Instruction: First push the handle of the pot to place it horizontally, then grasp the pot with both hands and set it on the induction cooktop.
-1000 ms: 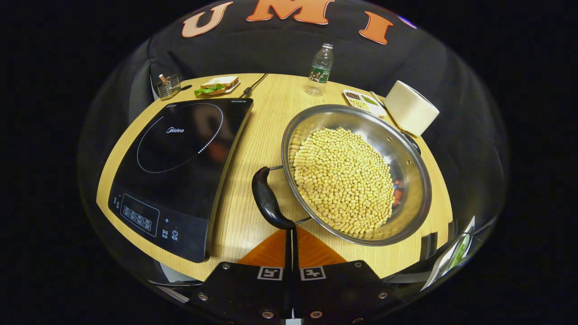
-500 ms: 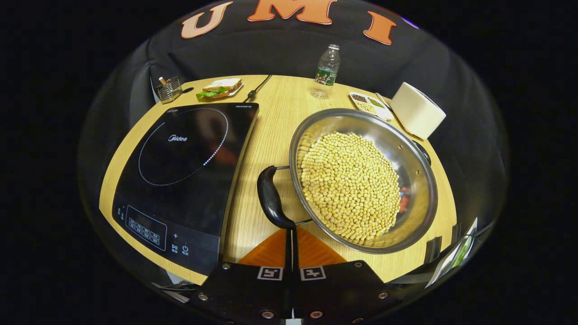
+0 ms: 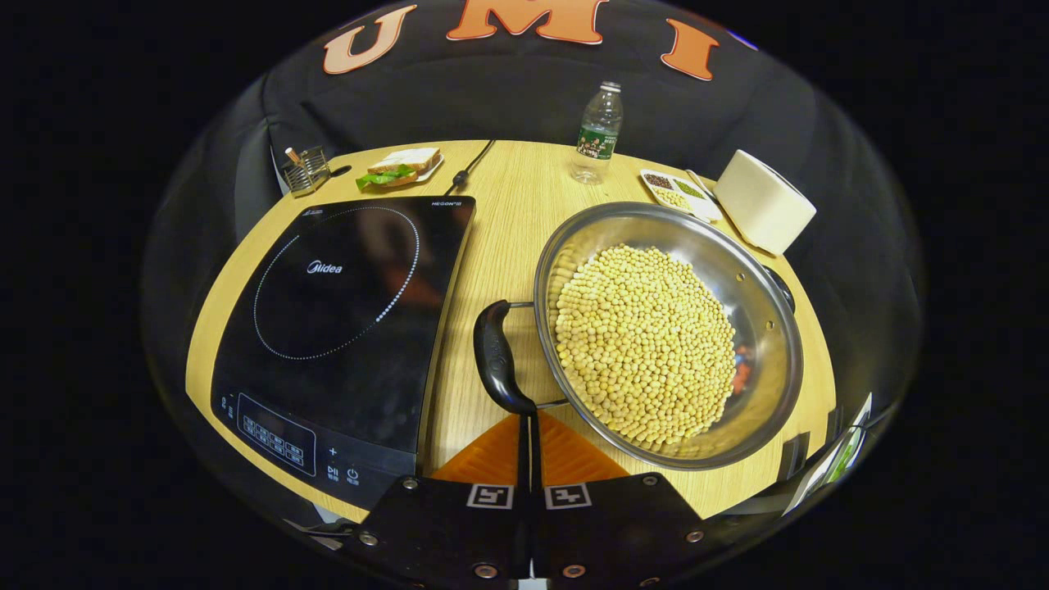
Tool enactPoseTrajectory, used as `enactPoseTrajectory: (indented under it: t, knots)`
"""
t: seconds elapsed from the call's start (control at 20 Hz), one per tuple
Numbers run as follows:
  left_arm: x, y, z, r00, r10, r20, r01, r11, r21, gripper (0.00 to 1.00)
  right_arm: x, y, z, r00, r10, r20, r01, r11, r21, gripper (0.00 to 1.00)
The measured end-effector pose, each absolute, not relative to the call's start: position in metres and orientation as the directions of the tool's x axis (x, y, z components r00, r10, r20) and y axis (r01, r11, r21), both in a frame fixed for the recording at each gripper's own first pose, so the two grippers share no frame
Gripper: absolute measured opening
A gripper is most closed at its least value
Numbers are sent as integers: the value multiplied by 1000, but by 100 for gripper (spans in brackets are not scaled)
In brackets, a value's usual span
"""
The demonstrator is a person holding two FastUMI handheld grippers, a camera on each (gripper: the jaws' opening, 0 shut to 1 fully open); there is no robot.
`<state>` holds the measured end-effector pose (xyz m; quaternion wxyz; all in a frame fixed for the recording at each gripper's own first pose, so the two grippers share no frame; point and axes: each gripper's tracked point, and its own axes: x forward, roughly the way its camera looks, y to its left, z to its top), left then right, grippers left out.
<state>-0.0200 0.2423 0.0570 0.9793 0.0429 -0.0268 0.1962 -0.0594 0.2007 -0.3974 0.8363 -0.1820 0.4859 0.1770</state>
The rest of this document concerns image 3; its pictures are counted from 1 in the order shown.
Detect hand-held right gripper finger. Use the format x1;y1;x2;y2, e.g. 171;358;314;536
529;410;722;584
340;410;534;584

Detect black induction cooktop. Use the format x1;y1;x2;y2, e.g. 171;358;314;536
210;195;476;513

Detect steel pot with black handles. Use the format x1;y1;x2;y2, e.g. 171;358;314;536
473;202;806;472

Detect pile of yellow soybeans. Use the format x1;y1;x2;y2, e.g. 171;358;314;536
555;244;738;447

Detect white divided bean dish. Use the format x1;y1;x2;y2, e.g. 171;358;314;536
639;169;724;222

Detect white sandwich plate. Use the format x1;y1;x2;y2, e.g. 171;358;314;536
385;152;446;188

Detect white green printed card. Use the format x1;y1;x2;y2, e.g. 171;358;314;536
783;393;874;517

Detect sandwich with lettuce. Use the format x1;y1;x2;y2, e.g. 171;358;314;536
356;147;442;191

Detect clear plastic water bottle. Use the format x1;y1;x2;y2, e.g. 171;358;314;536
570;80;624;185

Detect white toaster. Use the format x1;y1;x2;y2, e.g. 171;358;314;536
715;149;818;256

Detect black backdrop cloth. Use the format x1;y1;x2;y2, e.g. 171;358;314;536
143;0;923;460

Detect black power cable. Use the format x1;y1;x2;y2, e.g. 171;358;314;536
445;139;497;196

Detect metal wire holder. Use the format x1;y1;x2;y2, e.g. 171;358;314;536
281;146;332;197

